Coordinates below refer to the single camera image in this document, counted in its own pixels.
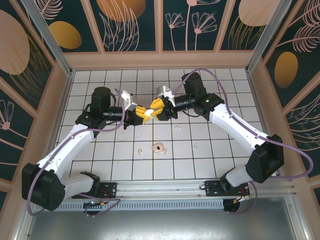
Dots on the white earbud charging case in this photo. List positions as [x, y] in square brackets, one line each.
[149, 111]

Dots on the white earbud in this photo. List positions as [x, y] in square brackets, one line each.
[195, 145]
[178, 128]

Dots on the beige earbud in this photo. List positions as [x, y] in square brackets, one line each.
[140, 151]
[165, 150]

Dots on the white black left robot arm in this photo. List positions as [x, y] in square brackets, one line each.
[75, 142]

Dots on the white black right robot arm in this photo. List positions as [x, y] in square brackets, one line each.
[237, 130]

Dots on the beige earbud charging case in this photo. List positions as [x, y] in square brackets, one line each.
[157, 148]

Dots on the grey metal sheet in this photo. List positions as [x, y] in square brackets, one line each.
[160, 225]

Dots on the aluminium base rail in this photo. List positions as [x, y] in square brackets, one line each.
[160, 186]

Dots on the aluminium frame post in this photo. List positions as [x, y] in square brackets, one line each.
[51, 40]
[264, 42]

